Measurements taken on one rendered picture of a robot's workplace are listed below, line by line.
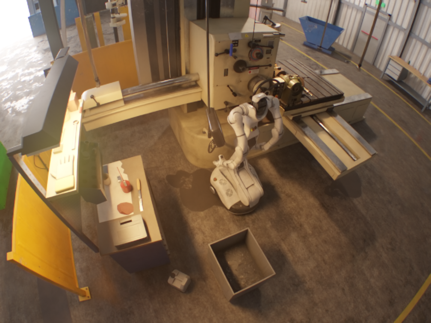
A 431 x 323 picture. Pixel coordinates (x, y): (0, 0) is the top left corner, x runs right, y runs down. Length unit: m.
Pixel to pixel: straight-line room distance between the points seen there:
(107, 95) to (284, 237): 2.54
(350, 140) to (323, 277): 1.84
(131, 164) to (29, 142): 1.38
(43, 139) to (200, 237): 2.18
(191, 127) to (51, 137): 2.28
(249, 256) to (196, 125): 1.75
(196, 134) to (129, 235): 1.65
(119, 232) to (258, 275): 1.39
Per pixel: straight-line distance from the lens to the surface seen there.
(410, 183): 4.89
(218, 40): 2.18
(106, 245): 1.86
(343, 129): 3.53
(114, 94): 2.41
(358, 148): 3.35
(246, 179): 2.68
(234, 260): 2.37
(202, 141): 2.93
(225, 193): 2.71
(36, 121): 1.05
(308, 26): 8.82
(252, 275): 2.38
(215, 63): 2.24
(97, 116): 2.51
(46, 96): 1.21
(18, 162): 1.10
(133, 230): 1.76
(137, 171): 2.15
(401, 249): 3.85
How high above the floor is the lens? 2.56
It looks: 49 degrees down
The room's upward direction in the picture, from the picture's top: 4 degrees clockwise
